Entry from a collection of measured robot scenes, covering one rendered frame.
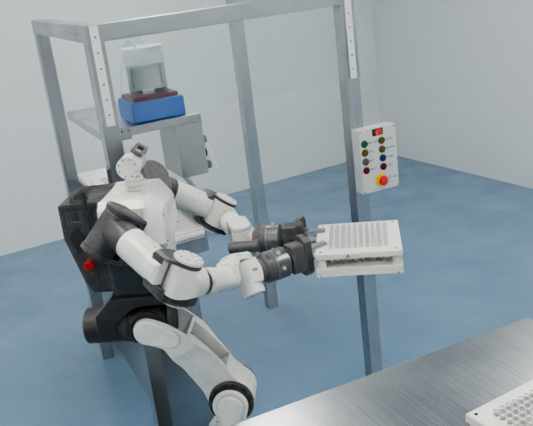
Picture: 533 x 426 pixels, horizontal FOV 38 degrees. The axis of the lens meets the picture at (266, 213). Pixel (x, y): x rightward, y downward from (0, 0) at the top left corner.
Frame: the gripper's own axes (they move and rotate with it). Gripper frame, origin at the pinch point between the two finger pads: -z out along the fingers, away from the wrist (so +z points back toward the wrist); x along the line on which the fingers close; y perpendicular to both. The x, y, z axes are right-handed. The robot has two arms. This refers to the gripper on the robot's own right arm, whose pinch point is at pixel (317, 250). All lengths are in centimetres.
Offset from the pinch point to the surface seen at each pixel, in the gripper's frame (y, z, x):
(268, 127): -415, -194, 55
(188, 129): -81, 2, -27
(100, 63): -75, 31, -57
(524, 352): 56, -23, 19
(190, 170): -82, 4, -12
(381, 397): 51, 16, 18
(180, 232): -85, 12, 12
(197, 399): -98, 14, 91
